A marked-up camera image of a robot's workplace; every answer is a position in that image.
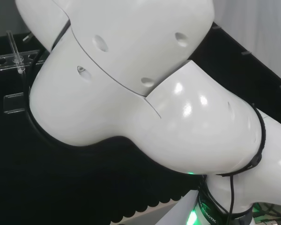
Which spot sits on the clear funnel stand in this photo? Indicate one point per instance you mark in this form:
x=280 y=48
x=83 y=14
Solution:
x=15 y=103

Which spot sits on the black bench cloth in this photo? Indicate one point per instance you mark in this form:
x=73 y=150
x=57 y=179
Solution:
x=61 y=178

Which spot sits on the clear test tube rack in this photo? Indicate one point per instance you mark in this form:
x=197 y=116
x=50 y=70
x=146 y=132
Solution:
x=4 y=61

